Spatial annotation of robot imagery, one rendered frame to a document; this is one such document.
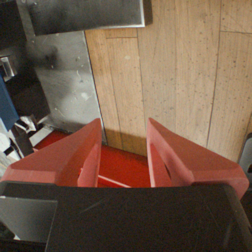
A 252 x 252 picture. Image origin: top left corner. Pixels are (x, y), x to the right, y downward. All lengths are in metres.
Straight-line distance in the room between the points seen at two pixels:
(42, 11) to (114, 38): 0.10
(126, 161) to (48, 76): 0.18
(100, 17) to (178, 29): 0.08
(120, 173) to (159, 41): 0.18
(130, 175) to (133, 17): 0.19
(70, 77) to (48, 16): 0.09
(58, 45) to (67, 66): 0.03
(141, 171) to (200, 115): 0.11
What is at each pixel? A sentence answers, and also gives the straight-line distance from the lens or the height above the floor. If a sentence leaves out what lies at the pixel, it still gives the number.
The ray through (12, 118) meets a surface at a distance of 0.28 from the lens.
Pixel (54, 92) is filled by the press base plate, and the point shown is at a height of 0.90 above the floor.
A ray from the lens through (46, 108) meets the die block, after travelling 0.38.
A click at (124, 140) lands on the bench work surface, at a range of 0.30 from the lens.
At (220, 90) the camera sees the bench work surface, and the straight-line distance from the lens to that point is 0.21.
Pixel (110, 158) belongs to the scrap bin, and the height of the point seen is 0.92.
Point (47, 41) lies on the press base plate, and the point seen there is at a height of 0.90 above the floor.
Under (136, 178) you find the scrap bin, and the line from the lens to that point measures 0.27.
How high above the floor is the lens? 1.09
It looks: 43 degrees down
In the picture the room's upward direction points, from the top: 138 degrees counter-clockwise
